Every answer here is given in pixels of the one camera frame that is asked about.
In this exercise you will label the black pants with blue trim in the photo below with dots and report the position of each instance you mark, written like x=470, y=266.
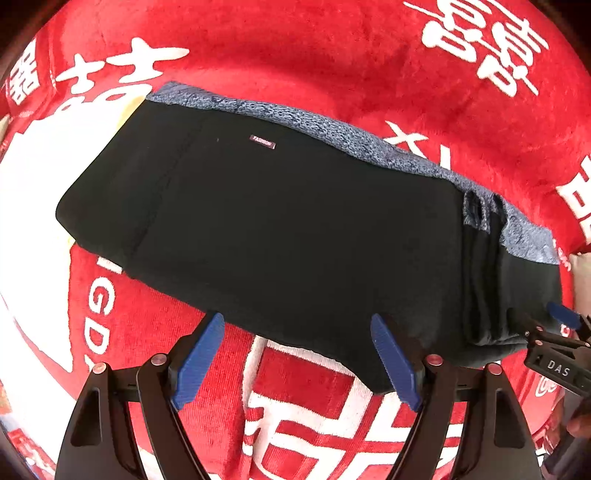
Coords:
x=286, y=230

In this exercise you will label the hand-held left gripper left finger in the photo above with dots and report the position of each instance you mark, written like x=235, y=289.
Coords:
x=198, y=364

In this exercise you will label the red printed blanket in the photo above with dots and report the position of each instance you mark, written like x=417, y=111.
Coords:
x=323, y=60

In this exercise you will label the person's right hand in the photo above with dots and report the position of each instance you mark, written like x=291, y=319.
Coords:
x=581, y=424

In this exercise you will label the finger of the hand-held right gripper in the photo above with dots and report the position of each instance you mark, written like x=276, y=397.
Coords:
x=524, y=323
x=565, y=316

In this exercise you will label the pale green pillow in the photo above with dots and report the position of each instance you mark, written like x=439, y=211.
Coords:
x=581, y=272

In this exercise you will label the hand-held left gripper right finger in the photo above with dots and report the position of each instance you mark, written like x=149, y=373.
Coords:
x=395, y=360

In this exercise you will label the cream folded cloth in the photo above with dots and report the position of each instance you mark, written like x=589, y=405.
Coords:
x=27, y=207

